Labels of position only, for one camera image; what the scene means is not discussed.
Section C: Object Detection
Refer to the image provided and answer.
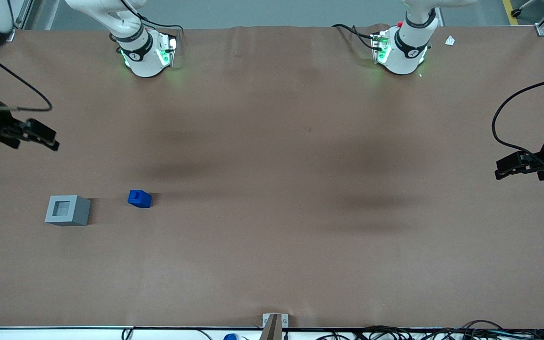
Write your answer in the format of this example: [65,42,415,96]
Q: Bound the blue plastic part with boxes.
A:
[127,189,152,209]

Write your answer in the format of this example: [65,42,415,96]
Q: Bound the gray square base block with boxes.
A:
[45,195,91,227]

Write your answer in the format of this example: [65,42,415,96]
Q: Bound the paper table cover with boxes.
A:
[0,24,544,329]

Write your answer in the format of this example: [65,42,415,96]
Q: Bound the long black left gripper cable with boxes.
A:
[492,75,544,171]

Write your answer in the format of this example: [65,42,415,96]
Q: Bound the black cable tangle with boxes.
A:
[317,320,544,340]

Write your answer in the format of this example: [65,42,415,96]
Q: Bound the black left arm base cable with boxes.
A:
[332,24,377,51]

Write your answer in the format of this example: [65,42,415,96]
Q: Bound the small metal bracket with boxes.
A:
[262,313,289,328]

